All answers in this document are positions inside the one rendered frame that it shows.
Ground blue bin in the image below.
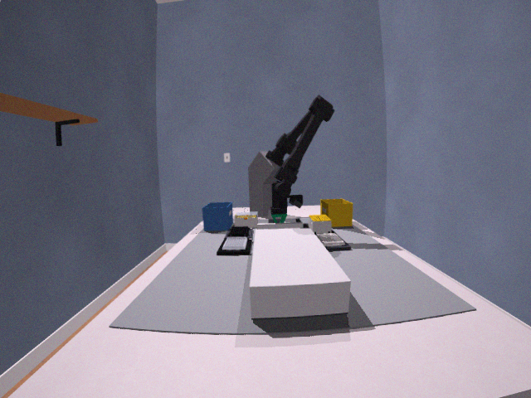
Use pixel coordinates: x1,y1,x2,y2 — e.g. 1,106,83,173
202,202,233,231

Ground yellow bin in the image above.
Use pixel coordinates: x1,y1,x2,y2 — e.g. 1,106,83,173
320,199,353,227

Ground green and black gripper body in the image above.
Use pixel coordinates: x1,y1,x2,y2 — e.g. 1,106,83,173
270,195,287,215

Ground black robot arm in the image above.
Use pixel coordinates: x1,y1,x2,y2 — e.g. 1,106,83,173
266,95,334,208

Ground grey bench mat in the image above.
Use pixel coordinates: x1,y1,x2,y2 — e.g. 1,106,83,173
109,225,476,334

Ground white assay plate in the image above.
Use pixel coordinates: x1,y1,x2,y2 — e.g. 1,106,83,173
316,233,345,247
222,237,247,250

